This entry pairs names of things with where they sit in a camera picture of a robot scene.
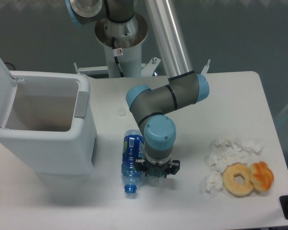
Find white open trash bin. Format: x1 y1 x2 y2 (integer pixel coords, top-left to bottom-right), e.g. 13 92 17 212
0 72 96 175

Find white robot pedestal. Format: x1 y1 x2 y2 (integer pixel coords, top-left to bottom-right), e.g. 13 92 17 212
95 12 148 78

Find blue plastic bottle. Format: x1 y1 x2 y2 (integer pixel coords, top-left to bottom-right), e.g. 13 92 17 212
121 129 144 195

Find white bin lid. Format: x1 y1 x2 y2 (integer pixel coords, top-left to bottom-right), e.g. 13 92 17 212
0 58 17 128

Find ring doughnut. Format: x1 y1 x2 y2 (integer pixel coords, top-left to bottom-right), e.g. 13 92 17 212
222 163 254 197

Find crumpled white tissue pile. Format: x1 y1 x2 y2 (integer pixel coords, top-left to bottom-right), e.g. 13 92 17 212
208 136 264 173

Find orange glazed bread roll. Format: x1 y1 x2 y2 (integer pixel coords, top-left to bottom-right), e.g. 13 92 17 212
250 161 274 193

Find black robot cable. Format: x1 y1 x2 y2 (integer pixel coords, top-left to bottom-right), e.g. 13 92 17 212
111 37 125 78

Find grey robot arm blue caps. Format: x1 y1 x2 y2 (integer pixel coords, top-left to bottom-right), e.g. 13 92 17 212
65 0 209 177

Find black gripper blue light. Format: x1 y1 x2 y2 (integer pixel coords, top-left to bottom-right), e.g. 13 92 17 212
134 159 180 178

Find small crumpled white tissue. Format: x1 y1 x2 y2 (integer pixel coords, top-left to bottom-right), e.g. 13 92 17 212
204 172 223 197

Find white bottle cap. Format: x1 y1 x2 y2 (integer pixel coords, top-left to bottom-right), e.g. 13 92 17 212
117 107 126 116

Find clear bottle green label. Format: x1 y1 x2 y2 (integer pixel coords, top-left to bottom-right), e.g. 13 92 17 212
143 173 164 187

